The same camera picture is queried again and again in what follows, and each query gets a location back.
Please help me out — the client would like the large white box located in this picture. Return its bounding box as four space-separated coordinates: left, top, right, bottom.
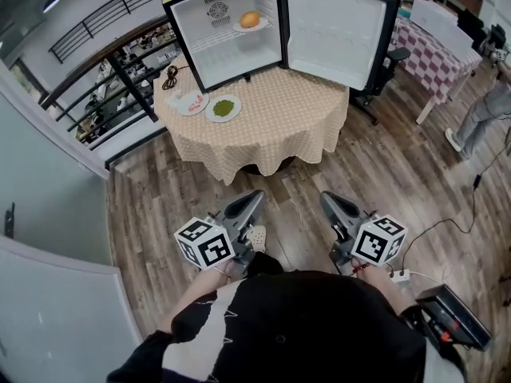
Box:
410 0 476 61

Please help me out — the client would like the crumpled white wrapper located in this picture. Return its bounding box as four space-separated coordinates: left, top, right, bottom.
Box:
164 89 187 109

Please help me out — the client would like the white round plate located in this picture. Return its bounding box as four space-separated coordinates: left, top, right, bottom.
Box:
232 16 269 34

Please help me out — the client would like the black office chair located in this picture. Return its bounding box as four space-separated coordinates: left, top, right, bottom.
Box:
351 45 412 125

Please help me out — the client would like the white plate with green beans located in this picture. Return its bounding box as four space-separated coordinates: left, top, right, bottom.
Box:
205 94 243 124

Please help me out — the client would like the beige checked tablecloth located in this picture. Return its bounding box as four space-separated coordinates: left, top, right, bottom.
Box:
153 56 351 186

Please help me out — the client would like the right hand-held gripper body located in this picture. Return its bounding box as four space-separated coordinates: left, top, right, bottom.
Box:
330 211 408 275

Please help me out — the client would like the orange round fruit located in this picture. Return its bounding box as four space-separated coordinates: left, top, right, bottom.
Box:
239 10 261 30

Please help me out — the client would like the coiled black power cord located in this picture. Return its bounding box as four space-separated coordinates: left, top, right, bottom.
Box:
161 64 191 91

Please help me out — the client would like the pile of green beans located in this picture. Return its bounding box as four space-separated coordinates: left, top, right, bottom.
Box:
212 99 236 117

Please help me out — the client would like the black door handle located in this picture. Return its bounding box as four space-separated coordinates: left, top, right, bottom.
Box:
3 202 16 239

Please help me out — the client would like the long black floor cable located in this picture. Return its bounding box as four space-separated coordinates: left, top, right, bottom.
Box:
401 125 511 273

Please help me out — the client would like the person's right forearm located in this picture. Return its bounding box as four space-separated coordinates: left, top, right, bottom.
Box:
358 265 414 317

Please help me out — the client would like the frosted glass door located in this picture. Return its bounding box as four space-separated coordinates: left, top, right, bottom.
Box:
0 89 115 267

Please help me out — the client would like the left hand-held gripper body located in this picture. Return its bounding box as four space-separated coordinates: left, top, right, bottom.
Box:
174 215 256 278

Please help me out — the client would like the person's black patterned shirt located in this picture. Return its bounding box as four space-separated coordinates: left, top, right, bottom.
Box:
107 251 468 383

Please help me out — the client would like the black round table base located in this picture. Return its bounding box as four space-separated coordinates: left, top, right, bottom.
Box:
243 156 299 177

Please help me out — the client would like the person's left forearm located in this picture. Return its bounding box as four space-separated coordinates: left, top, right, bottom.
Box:
159 269 232 334

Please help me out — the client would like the table with pink checked cloth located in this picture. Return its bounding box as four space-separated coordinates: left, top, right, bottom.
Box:
389 14 484 125

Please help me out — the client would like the black metal balcony railing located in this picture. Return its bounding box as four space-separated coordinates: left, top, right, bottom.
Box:
50 0 192 64

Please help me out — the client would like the black mini fridge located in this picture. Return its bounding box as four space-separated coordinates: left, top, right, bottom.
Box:
160 0 402 94

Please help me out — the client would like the thin white cable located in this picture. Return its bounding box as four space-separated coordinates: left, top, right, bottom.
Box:
409 263 454 285

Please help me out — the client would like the white clog shoe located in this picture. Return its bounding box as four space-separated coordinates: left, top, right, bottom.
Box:
245 224 267 253

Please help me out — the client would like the white plate with shrimps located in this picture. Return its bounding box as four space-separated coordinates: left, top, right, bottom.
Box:
175 89 211 117

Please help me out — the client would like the black electronics box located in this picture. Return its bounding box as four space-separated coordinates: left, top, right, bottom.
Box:
415 283 493 351

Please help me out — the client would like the black railing with wooden handrail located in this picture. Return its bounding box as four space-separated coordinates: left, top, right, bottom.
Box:
39 0 440 151

